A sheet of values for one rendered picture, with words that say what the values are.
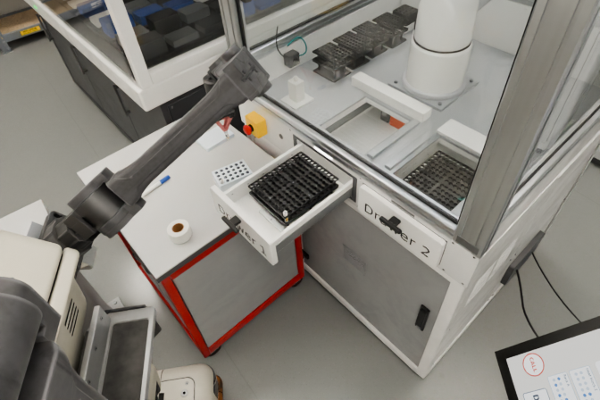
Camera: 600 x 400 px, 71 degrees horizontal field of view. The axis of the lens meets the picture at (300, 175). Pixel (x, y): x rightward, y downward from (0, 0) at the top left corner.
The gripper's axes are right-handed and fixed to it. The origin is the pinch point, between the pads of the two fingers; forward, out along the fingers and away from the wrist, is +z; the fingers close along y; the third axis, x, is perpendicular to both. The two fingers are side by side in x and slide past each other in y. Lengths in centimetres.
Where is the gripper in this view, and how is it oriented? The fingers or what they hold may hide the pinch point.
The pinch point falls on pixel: (224, 128)
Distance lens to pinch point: 141.5
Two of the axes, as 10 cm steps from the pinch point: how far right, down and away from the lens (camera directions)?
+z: 0.5, 6.7, 7.4
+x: -8.7, 3.9, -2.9
